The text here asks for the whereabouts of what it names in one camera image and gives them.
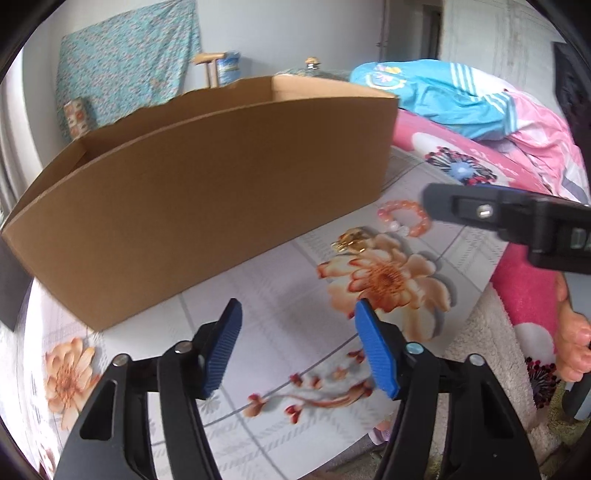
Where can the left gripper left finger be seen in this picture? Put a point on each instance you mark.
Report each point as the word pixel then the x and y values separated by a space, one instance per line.
pixel 110 439

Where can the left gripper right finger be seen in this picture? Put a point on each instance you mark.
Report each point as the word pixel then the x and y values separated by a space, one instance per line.
pixel 485 437

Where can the gold jewelry piece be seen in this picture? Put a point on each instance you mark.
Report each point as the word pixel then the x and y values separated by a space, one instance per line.
pixel 354 241

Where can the right hand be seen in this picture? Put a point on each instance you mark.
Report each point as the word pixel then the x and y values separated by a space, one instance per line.
pixel 572 337

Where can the pink floral blanket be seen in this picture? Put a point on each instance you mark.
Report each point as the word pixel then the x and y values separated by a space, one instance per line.
pixel 525 290

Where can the white fluffy towel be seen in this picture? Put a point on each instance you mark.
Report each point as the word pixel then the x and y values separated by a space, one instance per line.
pixel 489 333

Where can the blue clothing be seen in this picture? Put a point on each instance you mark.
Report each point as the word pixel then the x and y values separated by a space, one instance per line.
pixel 466 100

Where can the floral white mat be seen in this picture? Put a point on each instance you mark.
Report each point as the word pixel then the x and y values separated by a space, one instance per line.
pixel 273 417

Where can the brown cardboard box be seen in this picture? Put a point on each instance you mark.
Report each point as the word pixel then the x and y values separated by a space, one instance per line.
pixel 136 212

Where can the patterned small box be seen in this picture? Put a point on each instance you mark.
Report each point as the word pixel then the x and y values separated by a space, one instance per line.
pixel 77 118

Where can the teal floral hanging cloth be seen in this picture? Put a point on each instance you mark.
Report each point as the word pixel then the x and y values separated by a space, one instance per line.
pixel 136 59

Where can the wooden chair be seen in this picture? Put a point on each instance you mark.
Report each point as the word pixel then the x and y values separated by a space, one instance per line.
pixel 210 61

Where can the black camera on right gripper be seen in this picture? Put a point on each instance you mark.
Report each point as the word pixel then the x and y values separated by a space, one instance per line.
pixel 572 92

